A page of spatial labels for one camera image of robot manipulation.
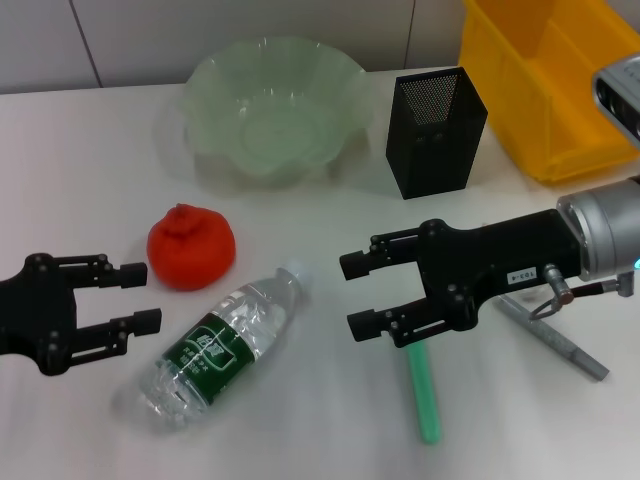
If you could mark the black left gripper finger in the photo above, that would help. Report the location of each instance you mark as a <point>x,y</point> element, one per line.
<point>145,321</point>
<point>132,275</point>

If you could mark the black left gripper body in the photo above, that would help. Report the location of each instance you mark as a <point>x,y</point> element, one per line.
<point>35,310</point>

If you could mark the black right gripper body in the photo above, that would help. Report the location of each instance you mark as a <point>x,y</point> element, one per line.
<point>490,255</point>

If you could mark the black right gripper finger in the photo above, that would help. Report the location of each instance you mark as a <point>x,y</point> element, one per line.
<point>367,325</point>
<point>357,264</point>

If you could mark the red-orange toy orange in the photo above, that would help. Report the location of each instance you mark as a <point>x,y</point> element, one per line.
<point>192,250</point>

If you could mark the clear green-label water bottle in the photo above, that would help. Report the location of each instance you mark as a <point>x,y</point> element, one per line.
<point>215,345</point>

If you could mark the green pen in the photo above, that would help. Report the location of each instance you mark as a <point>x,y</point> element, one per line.
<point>425,400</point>

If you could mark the grey marker pen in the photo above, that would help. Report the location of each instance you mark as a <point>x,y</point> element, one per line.
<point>560,340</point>

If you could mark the black mesh pen holder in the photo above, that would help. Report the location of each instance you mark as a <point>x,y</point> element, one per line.
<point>430,150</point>

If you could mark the green glass fruit plate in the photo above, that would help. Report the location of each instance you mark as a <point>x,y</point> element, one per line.
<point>280,125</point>

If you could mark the yellow plastic bin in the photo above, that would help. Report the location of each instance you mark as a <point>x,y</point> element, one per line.
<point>540,75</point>

